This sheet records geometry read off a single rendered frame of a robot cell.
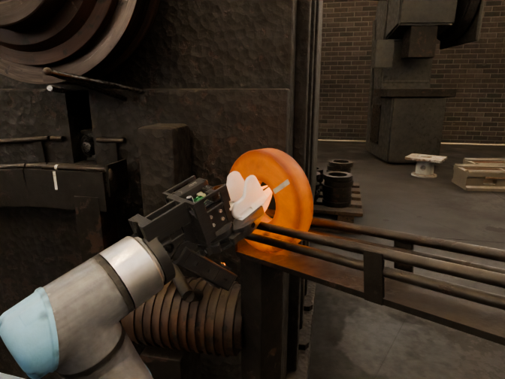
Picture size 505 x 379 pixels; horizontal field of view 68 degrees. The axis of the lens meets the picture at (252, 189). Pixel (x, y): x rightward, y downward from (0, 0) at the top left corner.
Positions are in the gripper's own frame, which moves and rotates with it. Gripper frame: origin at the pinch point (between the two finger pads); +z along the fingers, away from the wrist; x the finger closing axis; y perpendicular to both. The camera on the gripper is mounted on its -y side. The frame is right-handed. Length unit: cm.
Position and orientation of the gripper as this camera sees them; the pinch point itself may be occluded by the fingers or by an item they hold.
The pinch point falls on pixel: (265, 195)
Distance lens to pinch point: 56.1
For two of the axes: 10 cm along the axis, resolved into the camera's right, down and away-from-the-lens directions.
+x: -6.8, -1.9, 7.1
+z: 7.0, -4.7, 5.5
